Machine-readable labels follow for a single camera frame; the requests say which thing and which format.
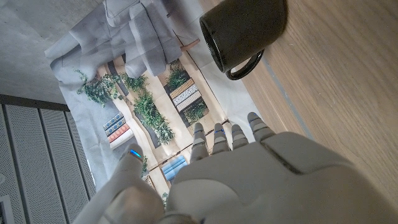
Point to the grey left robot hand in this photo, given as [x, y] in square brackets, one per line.
[264, 186]

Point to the black cup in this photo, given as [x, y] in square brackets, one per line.
[245, 28]

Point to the long grey tape strip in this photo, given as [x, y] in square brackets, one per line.
[286, 96]

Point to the printed room backdrop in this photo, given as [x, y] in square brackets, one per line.
[140, 93]

